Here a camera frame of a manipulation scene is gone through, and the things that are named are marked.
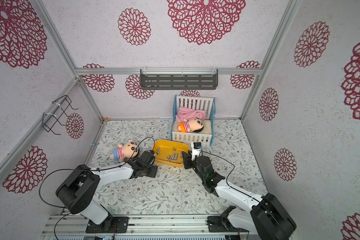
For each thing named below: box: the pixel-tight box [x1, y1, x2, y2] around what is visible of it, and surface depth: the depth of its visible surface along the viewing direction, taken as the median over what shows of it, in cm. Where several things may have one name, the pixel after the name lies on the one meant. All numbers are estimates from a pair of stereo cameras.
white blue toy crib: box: [171, 95, 217, 146], surface depth 108 cm
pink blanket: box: [175, 106, 207, 123], surface depth 112 cm
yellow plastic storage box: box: [154, 139, 190, 168], surface depth 103 cm
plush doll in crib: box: [177, 117, 204, 133], surface depth 103 cm
